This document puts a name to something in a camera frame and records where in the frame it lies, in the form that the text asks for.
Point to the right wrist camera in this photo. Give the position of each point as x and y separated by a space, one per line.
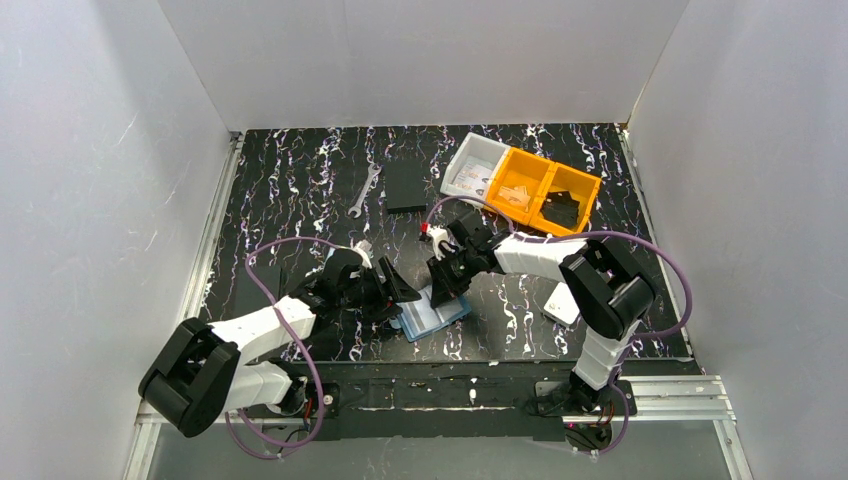
438 240

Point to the white storage bin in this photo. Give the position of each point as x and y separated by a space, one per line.
473 167

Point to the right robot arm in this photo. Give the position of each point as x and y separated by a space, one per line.
607 284

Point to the silver wrench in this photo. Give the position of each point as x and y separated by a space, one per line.
355 210

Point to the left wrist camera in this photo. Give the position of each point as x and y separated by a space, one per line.
364 249

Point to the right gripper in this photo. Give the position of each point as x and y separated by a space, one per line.
448 268

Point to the yellow bin right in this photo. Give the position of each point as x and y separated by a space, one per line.
565 200

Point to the blue leather card holder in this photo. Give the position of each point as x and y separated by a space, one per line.
419 319

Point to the white square box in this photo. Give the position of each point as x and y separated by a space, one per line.
561 307

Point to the yellow bin middle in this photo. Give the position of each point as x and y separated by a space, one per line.
516 188

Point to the black flat box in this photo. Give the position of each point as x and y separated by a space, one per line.
404 187

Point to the black flat plate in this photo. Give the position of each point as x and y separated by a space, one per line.
248 297

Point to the aluminium frame rail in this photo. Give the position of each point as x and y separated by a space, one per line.
148 422

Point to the yellow bin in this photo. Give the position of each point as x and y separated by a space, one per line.
565 200
516 188

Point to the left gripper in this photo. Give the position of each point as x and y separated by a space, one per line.
382 288

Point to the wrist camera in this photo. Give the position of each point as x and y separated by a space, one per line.
438 240
364 249

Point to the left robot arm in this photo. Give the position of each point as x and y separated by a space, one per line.
205 370

